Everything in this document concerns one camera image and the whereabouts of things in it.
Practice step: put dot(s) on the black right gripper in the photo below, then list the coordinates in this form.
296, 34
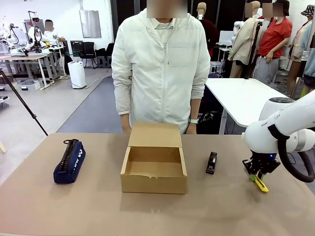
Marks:
262, 163

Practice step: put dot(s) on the yellow utility knife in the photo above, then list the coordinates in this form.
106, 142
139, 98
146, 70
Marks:
262, 185

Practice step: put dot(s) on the black stapler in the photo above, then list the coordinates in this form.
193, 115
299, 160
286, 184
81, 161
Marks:
211, 163

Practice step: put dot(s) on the brown cardboard box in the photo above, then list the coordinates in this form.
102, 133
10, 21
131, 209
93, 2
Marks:
152, 183

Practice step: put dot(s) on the navy blue pencil case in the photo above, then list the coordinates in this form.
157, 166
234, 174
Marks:
71, 169

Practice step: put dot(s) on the person's left forearm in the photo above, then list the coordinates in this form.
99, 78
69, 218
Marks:
195, 108

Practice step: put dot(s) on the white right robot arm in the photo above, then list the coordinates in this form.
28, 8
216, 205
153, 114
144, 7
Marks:
265, 137

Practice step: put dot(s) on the person's left hand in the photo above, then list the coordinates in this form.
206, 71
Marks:
192, 129

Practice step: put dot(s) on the person's right hand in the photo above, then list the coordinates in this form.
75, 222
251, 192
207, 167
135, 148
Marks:
126, 127

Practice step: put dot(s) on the black bag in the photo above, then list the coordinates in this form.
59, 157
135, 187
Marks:
209, 121

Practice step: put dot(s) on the white wristwatch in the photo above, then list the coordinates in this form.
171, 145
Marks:
194, 121

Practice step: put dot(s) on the mannequin in beige coat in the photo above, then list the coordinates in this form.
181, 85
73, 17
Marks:
243, 41

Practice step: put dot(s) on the mannequin with bucket hat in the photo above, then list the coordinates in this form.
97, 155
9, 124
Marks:
302, 44

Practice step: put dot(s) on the mannequin in red shirt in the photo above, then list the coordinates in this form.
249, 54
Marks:
274, 37

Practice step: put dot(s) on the person in white jacket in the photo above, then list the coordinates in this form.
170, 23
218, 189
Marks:
160, 73

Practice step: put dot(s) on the mannequin in dark red top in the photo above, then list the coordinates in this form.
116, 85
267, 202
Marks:
209, 32

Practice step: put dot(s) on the white air purifier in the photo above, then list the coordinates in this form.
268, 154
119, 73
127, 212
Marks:
76, 73

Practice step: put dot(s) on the black office chair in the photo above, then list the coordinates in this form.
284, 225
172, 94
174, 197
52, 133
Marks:
88, 50

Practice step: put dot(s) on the clear plastic bin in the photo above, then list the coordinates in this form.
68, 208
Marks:
28, 84

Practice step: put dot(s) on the black tripod leg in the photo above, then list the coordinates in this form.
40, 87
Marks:
22, 100

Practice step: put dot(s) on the seated person in white shirt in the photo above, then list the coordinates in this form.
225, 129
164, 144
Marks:
50, 34

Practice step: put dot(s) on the wooden top desk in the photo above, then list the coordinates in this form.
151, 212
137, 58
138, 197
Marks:
22, 57

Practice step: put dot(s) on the black camera tripod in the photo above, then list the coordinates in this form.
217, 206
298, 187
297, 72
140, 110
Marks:
254, 44

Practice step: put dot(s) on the grey wall panel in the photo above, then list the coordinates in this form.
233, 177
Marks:
90, 24

